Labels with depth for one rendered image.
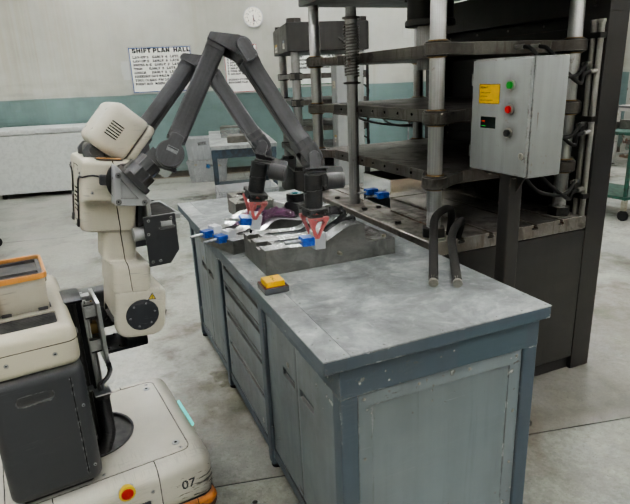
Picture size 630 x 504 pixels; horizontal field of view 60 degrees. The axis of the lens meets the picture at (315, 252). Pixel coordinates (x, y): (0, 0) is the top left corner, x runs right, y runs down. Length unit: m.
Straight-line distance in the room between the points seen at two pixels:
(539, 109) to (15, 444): 1.89
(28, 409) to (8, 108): 7.94
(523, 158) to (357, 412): 1.06
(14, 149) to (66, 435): 7.03
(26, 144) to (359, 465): 7.53
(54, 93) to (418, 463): 8.32
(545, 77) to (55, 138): 7.22
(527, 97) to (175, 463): 1.66
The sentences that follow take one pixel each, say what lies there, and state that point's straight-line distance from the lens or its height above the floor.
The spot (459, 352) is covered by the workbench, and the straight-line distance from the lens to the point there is 1.53.
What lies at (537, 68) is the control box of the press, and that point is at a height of 1.43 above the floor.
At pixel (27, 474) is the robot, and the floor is 0.40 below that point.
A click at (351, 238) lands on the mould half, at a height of 0.88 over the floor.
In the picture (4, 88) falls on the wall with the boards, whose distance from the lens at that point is 9.46.
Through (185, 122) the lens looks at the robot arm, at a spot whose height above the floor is 1.33.
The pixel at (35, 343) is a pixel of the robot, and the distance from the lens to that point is 1.67.
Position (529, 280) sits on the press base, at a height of 0.53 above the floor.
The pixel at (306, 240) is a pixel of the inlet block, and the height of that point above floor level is 0.94.
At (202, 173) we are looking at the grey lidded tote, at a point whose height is 0.13.
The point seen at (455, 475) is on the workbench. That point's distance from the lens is 1.77.
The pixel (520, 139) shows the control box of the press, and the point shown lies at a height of 1.20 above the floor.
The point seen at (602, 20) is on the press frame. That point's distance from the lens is 2.68.
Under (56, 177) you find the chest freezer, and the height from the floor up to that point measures 0.26.
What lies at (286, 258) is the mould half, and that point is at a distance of 1.86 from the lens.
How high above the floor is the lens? 1.43
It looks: 18 degrees down
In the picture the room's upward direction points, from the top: 3 degrees counter-clockwise
